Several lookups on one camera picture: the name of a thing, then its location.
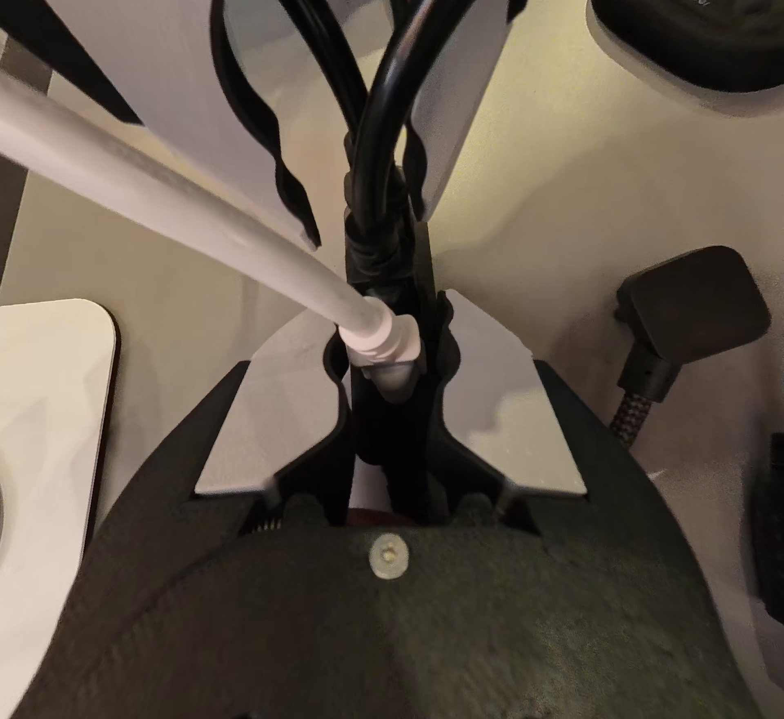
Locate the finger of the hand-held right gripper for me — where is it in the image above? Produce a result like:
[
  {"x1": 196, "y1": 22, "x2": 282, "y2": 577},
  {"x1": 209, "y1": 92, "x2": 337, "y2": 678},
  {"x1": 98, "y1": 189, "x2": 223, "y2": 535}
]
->
[
  {"x1": 366, "y1": 0, "x2": 553, "y2": 222},
  {"x1": 9, "y1": 0, "x2": 323, "y2": 251}
]

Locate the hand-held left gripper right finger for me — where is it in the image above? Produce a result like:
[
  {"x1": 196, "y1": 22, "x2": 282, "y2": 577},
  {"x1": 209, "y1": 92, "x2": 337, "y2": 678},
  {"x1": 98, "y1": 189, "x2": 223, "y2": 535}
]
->
[{"x1": 429, "y1": 288, "x2": 590, "y2": 518}]

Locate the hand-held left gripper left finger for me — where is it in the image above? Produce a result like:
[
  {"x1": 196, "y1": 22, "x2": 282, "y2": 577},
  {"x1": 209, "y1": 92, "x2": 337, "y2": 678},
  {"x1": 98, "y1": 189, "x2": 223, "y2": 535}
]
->
[{"x1": 194, "y1": 307, "x2": 357, "y2": 527}]

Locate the black power cord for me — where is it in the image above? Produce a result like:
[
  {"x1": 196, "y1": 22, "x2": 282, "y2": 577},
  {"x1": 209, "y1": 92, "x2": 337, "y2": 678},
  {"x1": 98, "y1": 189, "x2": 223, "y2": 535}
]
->
[
  {"x1": 229, "y1": 0, "x2": 371, "y2": 181},
  {"x1": 344, "y1": 0, "x2": 540, "y2": 298}
]

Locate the white power cord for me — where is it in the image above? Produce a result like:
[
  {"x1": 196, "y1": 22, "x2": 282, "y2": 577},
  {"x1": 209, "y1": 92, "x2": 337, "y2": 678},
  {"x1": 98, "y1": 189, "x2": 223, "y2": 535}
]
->
[{"x1": 0, "y1": 72, "x2": 425, "y2": 406}]

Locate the black power strip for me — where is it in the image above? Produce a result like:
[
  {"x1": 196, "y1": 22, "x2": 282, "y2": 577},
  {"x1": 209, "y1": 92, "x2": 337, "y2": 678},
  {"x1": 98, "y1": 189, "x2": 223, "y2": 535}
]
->
[{"x1": 342, "y1": 219, "x2": 457, "y2": 471}]

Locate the black braided strip cord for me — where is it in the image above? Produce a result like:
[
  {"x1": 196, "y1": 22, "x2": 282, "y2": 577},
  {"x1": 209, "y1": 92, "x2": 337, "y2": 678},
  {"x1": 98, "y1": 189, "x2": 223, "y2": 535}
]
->
[{"x1": 608, "y1": 245, "x2": 784, "y2": 623}]

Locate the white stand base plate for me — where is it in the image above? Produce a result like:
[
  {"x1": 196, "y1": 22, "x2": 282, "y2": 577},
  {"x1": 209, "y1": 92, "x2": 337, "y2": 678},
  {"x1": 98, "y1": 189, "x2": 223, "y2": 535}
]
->
[{"x1": 0, "y1": 298, "x2": 121, "y2": 612}]

